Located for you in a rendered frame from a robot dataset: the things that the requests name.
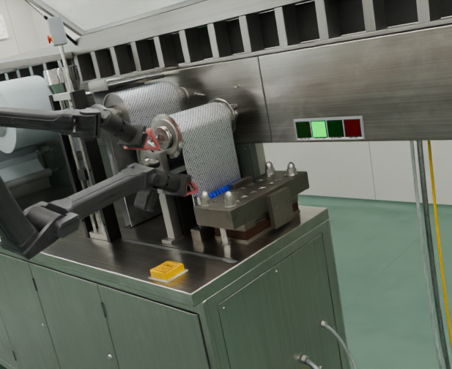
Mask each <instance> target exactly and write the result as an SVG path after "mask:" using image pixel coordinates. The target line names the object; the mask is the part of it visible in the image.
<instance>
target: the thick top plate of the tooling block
mask: <svg viewBox="0 0 452 369"><path fill-rule="evenodd" d="M282 187H289V189H290V194H291V198H292V197H294V196H296V195H297V194H299V193H301V192H303V191H304V190H307V189H308V188H309V183H308V173H307V171H297V175H294V176H287V172H286V171H275V174H273V175H265V174H262V175H260V176H258V177H256V178H254V179H253V181H252V182H250V183H248V184H246V185H244V186H242V187H240V188H238V189H236V190H228V191H229V192H231V193H232V194H233V196H234V198H235V202H236V204H237V205H236V206H234V207H230V208H226V207H225V203H224V200H225V197H224V196H225V193H226V192H228V191H226V192H224V193H222V194H220V195H217V196H215V197H214V198H211V202H212V204H211V205H209V206H201V205H197V206H195V207H194V208H193V209H194V213H195V216H196V223H197V225H200V226H209V227H215V228H225V229H231V230H235V229H236V228H239V227H240V226H242V225H244V224H246V223H248V222H249V221H251V220H253V219H254V218H256V217H258V216H260V215H262V214H264V213H265V212H267V211H268V207H267V199H266V196H267V195H269V194H271V193H273V192H275V191H276V190H279V189H281V188H282Z"/></svg>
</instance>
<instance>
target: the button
mask: <svg viewBox="0 0 452 369"><path fill-rule="evenodd" d="M183 271H185V269H184V266H183V264H181V263H177V262H173V261H165V262H163V263H162V264H160V265H158V266H156V267H155V268H153V269H151V270H150V273H151V276H152V277H155V278H158V279H161V280H169V279H171V278H172V277H174V276H176V275H178V274H179V273H180V272H183Z"/></svg>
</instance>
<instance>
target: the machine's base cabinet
mask: <svg viewBox="0 0 452 369"><path fill-rule="evenodd" d="M322 321H326V322H327V325H328V326H329V327H331V328H332V329H334V330H335V331H336V333H337V334H338V335H339V336H340V337H341V339H342V340H343V341H344V343H345V344H346V346H347V338H346V333H345V328H344V318H343V313H342V307H341V298H340V292H339V287H338V277H337V271H336V262H335V256H334V251H333V241H332V236H331V230H330V221H329V219H327V220H326V221H324V222H323V223H321V224H320V225H318V226H317V227H315V228H313V229H312V230H310V231H309V232H308V233H306V234H304V235H303V236H301V237H300V238H299V239H297V240H295V241H294V242H293V243H291V244H290V245H288V246H286V247H285V248H284V249H282V250H280V251H278V252H277V253H276V254H274V255H273V256H271V257H269V258H268V259H267V260H265V261H263V262H262V263H260V264H259V265H258V266H256V267H254V268H253V269H252V270H250V271H249V272H247V273H245V274H244V275H242V276H241V277H239V278H237V279H236V280H235V281H233V282H232V283H230V284H228V285H227V286H226V287H224V288H222V289H221V290H220V291H218V292H217V293H215V294H213V295H212V296H211V297H209V298H208V299H206V300H204V301H203V302H201V303H200V304H198V305H197V306H195V307H191V306H189V305H184V304H182V303H178V302H175V301H171V300H169V299H164V298H162V297H157V296H155V295H152V294H148V293H145V292H142V291H138V290H135V289H132V288H128V287H125V286H121V285H118V284H115V283H111V282H108V281H105V280H101V279H98V278H96V277H91V276H88V275H84V274H81V273H79V272H74V271H72V270H68V269H65V268H61V267H59V266H54V265H52V264H47V263H45V262H42V261H38V260H35V259H32V258H31V259H29V260H28V259H26V258H24V257H23V256H20V255H18V254H15V253H11V252H8V251H6V250H1V249H0V364H1V365H3V366H4V367H5V368H7V369H312V368H311V367H310V366H308V365H305V364H303V363H302V362H301V359H302V356H303V355H307V356H309V359H310V360H311V361H312V362H313V363H314V364H315V365H316V366H317V367H318V366H319V365H320V366H322V367H323V368H324V369H351V368H350V363H349V357H348V355H347V353H346V351H345V349H344V347H343V346H342V345H341V343H340V341H339V340H338V338H337V337H336V336H335V335H334V334H333V333H332V332H331V331H330V330H328V329H327V328H323V327H321V322H322Z"/></svg>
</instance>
